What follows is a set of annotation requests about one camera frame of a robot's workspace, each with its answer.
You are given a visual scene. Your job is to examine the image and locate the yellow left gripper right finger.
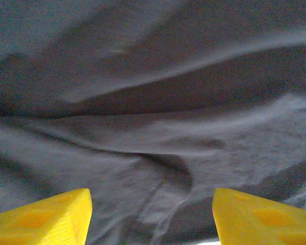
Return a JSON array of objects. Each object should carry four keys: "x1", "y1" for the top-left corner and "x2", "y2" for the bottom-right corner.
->
[{"x1": 211, "y1": 188, "x2": 306, "y2": 245}]

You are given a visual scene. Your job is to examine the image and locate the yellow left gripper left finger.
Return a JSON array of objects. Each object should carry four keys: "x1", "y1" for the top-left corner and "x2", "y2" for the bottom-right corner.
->
[{"x1": 0, "y1": 188, "x2": 93, "y2": 245}]

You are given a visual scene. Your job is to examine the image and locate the dark charcoal t-shirt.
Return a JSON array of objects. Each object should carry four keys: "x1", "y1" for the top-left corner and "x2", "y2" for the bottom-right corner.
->
[{"x1": 0, "y1": 0, "x2": 306, "y2": 245}]

